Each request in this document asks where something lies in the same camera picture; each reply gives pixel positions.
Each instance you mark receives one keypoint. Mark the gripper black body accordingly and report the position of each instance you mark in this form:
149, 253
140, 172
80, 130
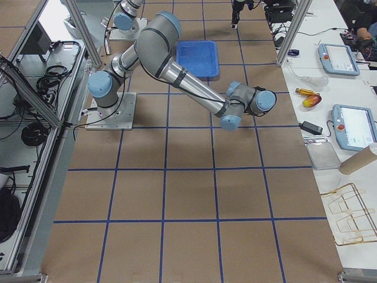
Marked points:
235, 12

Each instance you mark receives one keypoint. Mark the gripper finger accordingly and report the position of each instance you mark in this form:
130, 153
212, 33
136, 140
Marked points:
235, 19

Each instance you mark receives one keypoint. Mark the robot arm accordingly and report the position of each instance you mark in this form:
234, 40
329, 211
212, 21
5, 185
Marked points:
152, 51
126, 18

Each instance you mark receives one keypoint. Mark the blue plastic tray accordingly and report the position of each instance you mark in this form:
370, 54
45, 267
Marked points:
198, 57

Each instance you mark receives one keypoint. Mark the clear plastic lid tray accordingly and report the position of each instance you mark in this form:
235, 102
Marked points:
323, 156

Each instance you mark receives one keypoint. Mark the small blue device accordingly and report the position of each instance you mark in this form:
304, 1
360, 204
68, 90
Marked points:
293, 53

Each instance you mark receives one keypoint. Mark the brass cylinder tool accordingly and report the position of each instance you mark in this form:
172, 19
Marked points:
305, 92

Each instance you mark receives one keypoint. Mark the far teach pendant tablet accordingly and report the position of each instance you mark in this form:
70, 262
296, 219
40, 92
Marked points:
338, 60

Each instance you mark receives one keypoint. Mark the teach pendant tablet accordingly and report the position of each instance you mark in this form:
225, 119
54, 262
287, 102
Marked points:
338, 60
354, 127

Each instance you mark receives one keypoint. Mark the red yellow mango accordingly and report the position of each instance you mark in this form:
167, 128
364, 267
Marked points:
311, 101

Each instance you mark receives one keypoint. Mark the black power adapter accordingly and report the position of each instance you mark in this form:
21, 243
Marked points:
310, 128

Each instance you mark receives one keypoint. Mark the near teach pendant tablet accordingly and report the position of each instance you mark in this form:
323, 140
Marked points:
354, 127

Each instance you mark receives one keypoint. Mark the cardboard tube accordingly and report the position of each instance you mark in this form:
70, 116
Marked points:
359, 160

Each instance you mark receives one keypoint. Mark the aluminium frame post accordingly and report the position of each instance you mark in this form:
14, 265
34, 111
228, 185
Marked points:
296, 22

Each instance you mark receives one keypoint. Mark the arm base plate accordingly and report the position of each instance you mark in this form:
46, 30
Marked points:
137, 25
117, 117

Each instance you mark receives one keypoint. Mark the gold wire rack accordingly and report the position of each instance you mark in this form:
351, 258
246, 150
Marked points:
351, 221

